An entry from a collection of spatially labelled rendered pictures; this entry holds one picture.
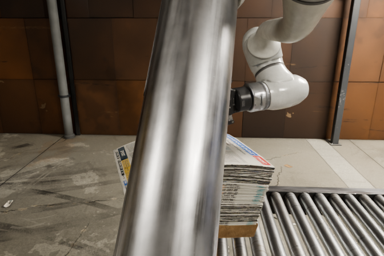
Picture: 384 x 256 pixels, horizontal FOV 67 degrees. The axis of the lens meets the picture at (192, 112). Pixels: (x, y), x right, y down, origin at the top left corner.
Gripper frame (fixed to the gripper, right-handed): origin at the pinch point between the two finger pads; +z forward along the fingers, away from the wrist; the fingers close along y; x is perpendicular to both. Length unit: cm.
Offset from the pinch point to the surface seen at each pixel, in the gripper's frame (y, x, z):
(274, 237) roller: 52, -3, -28
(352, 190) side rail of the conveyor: 55, 12, -79
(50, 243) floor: 120, 126, 75
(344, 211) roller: 55, 1, -64
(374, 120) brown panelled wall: 119, 199, -321
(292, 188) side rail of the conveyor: 53, 22, -54
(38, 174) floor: 114, 240, 99
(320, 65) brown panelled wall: 39, 226, -252
